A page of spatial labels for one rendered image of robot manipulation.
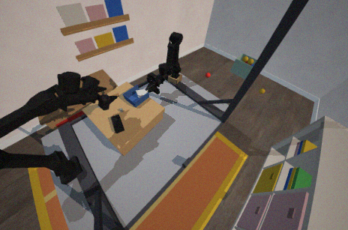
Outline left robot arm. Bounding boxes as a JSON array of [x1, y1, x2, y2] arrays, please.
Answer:
[[0, 71, 100, 178]]

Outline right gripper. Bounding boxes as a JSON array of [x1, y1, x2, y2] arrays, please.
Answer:
[[145, 73, 164, 94]]

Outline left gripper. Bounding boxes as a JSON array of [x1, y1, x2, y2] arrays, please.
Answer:
[[79, 86, 118, 110]]

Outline blue open tray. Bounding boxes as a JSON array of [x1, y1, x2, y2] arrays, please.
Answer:
[[123, 85, 149, 107]]

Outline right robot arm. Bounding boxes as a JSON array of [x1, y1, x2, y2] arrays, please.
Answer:
[[158, 32, 183, 81]]

